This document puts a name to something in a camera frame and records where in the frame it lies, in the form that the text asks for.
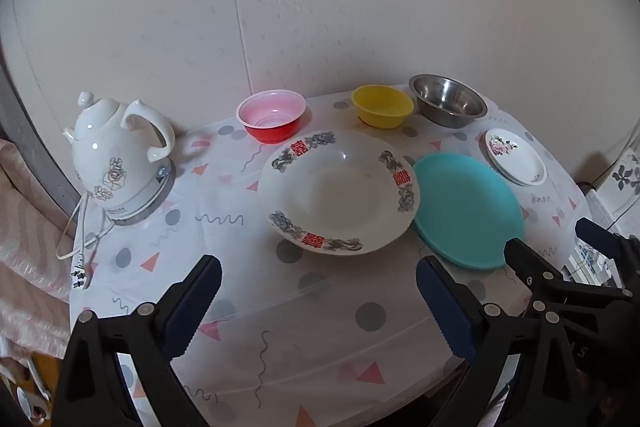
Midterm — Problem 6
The large white patterned plate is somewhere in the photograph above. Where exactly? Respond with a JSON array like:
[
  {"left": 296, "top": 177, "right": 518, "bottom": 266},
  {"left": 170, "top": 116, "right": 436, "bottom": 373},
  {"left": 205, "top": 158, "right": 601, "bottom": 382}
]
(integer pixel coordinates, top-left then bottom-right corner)
[{"left": 257, "top": 129, "right": 418, "bottom": 258}]

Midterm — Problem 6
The white power cord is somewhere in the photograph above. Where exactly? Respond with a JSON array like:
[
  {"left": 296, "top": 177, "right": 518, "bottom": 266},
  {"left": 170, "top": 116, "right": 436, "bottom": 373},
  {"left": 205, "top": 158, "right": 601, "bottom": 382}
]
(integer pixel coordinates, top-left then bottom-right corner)
[{"left": 55, "top": 194, "right": 116, "bottom": 292}]

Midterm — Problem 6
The red plastic bowl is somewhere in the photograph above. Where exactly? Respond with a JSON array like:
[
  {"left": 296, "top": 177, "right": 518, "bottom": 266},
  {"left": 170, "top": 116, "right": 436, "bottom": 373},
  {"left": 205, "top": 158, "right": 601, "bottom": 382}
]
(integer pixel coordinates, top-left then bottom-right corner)
[{"left": 236, "top": 90, "right": 307, "bottom": 144}]

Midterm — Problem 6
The silver kettle base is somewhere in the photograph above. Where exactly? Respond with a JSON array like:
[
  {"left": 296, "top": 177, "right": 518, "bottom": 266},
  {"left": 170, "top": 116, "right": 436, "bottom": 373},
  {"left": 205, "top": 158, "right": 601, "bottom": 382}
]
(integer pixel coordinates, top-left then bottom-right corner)
[{"left": 82, "top": 159, "right": 176, "bottom": 225}]

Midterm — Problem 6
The teal plate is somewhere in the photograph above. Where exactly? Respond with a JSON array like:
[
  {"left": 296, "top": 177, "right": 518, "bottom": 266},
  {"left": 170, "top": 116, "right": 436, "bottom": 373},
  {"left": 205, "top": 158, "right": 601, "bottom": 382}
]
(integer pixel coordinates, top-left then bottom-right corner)
[{"left": 412, "top": 152, "right": 526, "bottom": 271}]

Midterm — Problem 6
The white ceramic kettle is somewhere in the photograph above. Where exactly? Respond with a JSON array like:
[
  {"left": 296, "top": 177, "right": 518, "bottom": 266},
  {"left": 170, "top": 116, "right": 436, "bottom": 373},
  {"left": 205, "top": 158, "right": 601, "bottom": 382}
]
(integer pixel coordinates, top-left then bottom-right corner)
[{"left": 62, "top": 91, "right": 177, "bottom": 218}]

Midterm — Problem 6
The yellow bowl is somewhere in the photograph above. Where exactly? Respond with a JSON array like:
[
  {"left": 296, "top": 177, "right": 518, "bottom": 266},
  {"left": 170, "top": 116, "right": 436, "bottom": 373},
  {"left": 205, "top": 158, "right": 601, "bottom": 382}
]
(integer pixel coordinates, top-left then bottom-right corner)
[{"left": 351, "top": 84, "right": 415, "bottom": 129}]

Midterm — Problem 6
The white patterned tablecloth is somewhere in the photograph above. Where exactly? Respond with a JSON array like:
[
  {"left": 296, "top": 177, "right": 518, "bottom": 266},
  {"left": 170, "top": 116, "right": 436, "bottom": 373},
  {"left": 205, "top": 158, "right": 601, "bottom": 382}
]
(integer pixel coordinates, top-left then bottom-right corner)
[{"left": 67, "top": 94, "right": 593, "bottom": 427}]

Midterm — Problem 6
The small white floral plate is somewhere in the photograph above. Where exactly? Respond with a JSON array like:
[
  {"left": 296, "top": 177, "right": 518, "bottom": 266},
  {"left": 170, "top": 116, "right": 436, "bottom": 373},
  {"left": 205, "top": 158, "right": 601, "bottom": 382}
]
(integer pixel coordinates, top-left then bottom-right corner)
[{"left": 484, "top": 128, "right": 548, "bottom": 186}]

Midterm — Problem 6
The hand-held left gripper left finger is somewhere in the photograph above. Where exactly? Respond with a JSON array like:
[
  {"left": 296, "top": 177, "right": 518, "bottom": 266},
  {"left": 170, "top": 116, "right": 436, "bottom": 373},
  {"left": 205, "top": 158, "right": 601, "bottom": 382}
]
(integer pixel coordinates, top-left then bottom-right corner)
[{"left": 50, "top": 254, "right": 223, "bottom": 427}]

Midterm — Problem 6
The stainless steel bowl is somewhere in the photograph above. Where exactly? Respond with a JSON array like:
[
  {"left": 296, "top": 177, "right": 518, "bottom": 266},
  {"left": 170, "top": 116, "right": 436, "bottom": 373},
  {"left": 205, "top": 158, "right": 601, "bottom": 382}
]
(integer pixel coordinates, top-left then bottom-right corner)
[{"left": 408, "top": 74, "right": 488, "bottom": 129}]

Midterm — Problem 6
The pink striped cloth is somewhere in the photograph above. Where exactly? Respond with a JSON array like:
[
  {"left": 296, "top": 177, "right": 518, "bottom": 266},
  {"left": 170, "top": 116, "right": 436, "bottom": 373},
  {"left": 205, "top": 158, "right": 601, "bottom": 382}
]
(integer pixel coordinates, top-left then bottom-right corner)
[{"left": 0, "top": 139, "right": 73, "bottom": 358}]

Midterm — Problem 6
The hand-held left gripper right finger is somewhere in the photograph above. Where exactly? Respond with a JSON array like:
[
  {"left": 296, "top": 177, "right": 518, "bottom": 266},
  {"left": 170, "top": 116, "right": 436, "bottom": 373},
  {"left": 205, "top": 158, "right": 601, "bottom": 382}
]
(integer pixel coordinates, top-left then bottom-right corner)
[{"left": 416, "top": 256, "right": 596, "bottom": 427}]

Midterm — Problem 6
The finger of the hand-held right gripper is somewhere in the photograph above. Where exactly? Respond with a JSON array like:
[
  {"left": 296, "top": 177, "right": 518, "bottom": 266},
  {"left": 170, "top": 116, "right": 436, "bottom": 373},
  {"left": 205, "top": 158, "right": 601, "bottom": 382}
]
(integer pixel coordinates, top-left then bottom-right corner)
[
  {"left": 504, "top": 237, "right": 634, "bottom": 309},
  {"left": 575, "top": 217, "right": 640, "bottom": 288}
]

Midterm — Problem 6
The white floral cloth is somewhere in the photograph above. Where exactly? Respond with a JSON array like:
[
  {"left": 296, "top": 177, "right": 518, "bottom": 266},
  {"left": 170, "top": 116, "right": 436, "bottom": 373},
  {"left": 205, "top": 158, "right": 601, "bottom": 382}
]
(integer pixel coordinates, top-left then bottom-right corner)
[{"left": 597, "top": 147, "right": 640, "bottom": 218}]

